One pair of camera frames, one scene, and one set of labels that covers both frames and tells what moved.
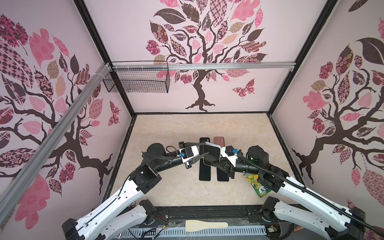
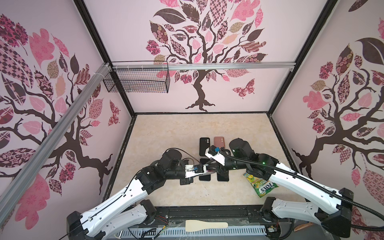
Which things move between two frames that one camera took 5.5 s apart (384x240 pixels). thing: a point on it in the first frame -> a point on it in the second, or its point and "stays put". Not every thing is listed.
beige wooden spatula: [191, 225] stays put
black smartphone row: [221, 175] stays put
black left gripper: [192, 144] -> [186, 181]
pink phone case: [219, 140] stays put
